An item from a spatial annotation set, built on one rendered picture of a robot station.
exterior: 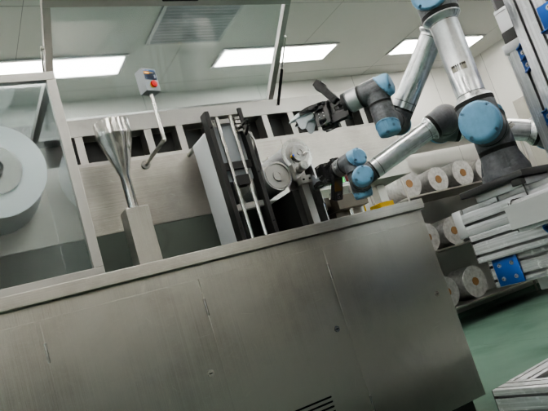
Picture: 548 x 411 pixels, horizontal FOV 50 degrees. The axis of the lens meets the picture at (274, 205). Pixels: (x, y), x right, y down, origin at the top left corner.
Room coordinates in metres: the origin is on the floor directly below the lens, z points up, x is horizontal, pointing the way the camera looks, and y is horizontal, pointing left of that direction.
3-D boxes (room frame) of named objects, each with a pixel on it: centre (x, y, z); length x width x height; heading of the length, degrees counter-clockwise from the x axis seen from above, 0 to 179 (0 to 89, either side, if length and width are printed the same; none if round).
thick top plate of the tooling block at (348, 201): (2.73, -0.23, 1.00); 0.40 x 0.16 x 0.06; 30
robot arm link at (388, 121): (1.85, -0.43, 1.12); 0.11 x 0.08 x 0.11; 153
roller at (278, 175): (2.54, 0.01, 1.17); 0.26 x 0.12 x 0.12; 30
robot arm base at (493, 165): (1.83, -0.72, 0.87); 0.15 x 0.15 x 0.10
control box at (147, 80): (2.25, 0.33, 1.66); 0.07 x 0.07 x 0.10; 48
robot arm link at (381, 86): (1.83, -0.42, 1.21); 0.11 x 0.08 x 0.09; 63
